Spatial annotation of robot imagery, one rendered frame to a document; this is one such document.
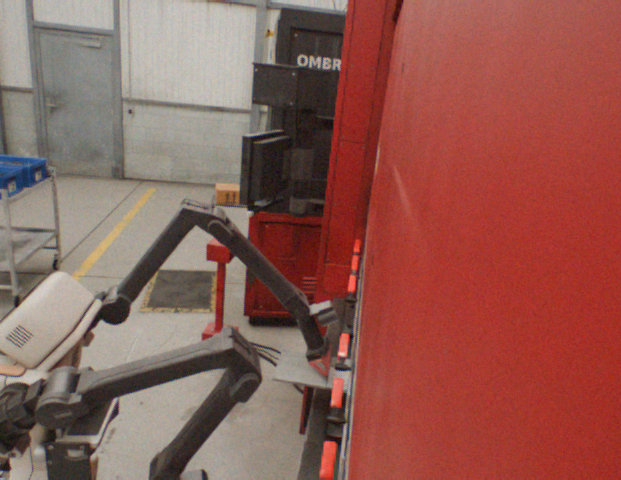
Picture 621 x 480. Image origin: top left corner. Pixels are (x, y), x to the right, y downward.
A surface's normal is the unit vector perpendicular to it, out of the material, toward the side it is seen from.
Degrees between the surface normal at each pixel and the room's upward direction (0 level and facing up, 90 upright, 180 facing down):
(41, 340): 90
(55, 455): 90
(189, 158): 90
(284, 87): 90
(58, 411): 99
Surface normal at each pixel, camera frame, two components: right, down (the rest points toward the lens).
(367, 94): -0.12, 0.32
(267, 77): -0.33, 0.28
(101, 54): 0.11, 0.34
